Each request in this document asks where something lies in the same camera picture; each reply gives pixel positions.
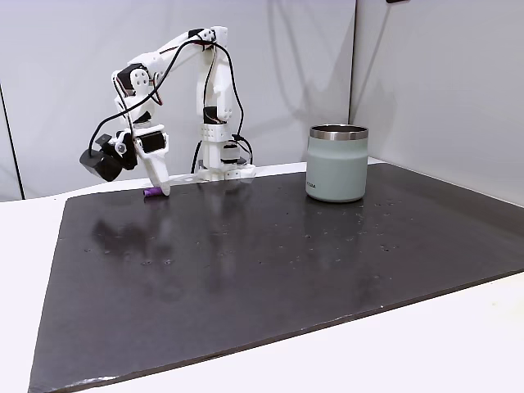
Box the pale green steel-rimmed cup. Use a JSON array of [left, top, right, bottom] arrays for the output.
[[305, 124, 368, 204]]

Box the black table mat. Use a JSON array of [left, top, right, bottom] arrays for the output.
[[27, 162, 524, 393]]

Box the black camera cable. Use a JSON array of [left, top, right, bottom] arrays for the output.
[[88, 38, 255, 167]]

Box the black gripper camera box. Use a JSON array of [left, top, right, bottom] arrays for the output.
[[79, 131, 139, 183]]

